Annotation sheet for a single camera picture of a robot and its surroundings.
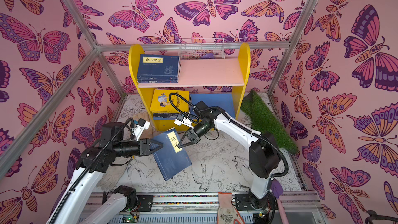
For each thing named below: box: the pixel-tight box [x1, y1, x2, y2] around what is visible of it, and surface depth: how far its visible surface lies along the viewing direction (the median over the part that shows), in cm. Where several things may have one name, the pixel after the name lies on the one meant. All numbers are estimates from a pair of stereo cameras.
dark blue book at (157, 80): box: [137, 77, 179, 84], surface depth 70 cm
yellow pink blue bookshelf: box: [128, 43, 251, 132], surface depth 76 cm
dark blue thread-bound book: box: [137, 53, 180, 80], surface depth 72 cm
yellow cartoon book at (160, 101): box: [150, 89, 191, 114], surface depth 89 cm
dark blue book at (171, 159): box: [149, 128, 193, 181], surface depth 67 cm
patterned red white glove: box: [216, 192, 246, 224], surface depth 71 cm
